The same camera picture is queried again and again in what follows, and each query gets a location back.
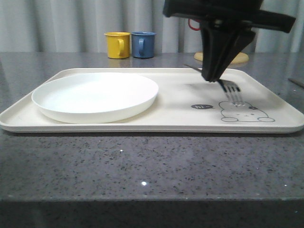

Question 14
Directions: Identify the silver metal fork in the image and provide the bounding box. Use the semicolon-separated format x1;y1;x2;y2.
183;64;247;107

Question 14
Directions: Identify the yellow enamel mug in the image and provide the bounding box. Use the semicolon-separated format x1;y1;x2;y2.
104;32;131;59

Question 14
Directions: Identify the red enamel mug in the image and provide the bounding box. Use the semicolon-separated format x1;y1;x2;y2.
188;19;200;31

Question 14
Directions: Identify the white round plate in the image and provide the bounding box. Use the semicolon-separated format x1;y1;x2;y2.
31;72;159;124

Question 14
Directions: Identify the wooden mug tree stand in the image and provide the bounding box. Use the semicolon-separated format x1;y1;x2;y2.
194;50;249;64

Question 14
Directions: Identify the blue enamel mug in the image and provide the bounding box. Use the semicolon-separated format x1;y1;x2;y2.
131;31;156;58

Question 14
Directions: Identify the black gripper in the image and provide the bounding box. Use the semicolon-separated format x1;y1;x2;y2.
163;0;295;82

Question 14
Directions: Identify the cream rabbit serving tray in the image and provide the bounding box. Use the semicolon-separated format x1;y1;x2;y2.
0;68;304;133

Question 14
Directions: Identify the grey pleated curtain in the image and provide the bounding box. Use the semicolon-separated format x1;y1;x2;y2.
0;0;304;53

